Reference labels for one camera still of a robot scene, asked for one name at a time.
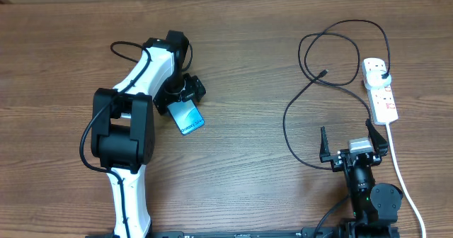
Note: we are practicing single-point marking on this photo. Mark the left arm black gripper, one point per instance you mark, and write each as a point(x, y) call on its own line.
point(193, 88)

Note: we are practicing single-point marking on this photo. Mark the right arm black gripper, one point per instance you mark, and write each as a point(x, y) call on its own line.
point(379, 146)

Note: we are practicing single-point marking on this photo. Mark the blue Samsung Galaxy smartphone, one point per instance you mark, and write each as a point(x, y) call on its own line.
point(186, 116)

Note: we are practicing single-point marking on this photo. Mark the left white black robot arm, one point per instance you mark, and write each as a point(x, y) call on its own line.
point(122, 132)

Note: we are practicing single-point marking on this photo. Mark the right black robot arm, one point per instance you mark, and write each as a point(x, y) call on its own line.
point(375, 205)

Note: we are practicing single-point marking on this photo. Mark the white charger plug adapter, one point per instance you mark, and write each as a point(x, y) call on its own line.
point(376, 79)

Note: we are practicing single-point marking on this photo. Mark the white power strip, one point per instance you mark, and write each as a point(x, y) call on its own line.
point(382, 101)

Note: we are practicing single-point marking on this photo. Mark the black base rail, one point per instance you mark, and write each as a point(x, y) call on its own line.
point(307, 232)

